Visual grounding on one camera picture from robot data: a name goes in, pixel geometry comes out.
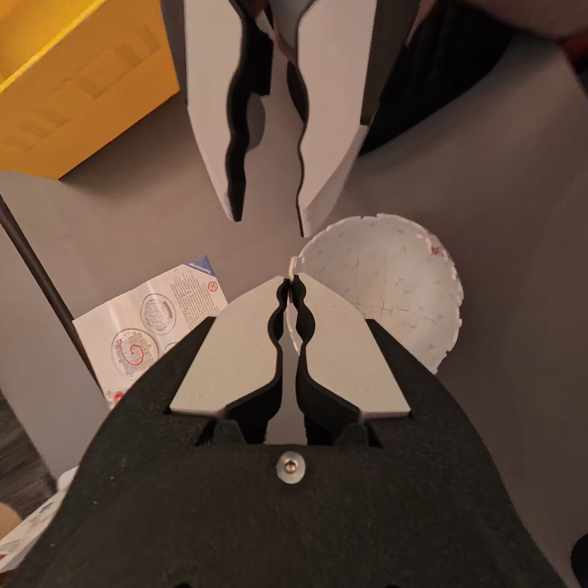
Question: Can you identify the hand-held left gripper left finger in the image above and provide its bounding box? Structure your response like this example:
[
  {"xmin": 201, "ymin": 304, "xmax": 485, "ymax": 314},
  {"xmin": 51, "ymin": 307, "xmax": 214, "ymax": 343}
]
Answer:
[{"xmin": 169, "ymin": 276, "xmax": 289, "ymax": 420}]

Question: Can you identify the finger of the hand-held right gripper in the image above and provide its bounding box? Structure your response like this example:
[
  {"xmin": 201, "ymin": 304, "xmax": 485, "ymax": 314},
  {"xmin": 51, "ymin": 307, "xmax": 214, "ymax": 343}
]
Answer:
[
  {"xmin": 287, "ymin": 0, "xmax": 379, "ymax": 238},
  {"xmin": 184, "ymin": 0, "xmax": 274, "ymax": 222}
]

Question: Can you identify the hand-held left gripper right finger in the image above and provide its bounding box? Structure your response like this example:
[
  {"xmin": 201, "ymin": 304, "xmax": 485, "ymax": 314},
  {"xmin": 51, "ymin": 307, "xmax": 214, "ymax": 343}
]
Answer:
[{"xmin": 292, "ymin": 274, "xmax": 411, "ymax": 421}]

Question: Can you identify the half-built colourful puzzle ball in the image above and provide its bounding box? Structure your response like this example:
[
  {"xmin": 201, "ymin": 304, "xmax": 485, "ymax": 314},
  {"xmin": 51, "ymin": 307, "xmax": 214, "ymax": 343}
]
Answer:
[{"xmin": 285, "ymin": 213, "xmax": 464, "ymax": 375}]

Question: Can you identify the colourful puzzle box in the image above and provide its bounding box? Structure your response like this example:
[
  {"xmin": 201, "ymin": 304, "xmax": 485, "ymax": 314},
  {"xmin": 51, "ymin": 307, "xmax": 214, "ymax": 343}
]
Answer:
[{"xmin": 0, "ymin": 466, "xmax": 80, "ymax": 569}]

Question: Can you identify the black padded wrist rest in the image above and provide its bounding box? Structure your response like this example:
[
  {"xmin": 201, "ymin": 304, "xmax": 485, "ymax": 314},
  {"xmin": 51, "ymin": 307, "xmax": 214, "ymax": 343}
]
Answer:
[{"xmin": 287, "ymin": 0, "xmax": 513, "ymax": 155}]

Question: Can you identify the folded paper instruction leaflet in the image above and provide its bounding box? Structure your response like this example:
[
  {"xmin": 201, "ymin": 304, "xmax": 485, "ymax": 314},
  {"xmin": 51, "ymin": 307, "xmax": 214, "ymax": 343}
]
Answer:
[{"xmin": 73, "ymin": 254, "xmax": 229, "ymax": 409}]

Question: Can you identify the yellow plastic bin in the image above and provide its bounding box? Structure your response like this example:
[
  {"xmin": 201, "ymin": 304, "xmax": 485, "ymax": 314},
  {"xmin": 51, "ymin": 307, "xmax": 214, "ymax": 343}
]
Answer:
[{"xmin": 0, "ymin": 0, "xmax": 180, "ymax": 180}]

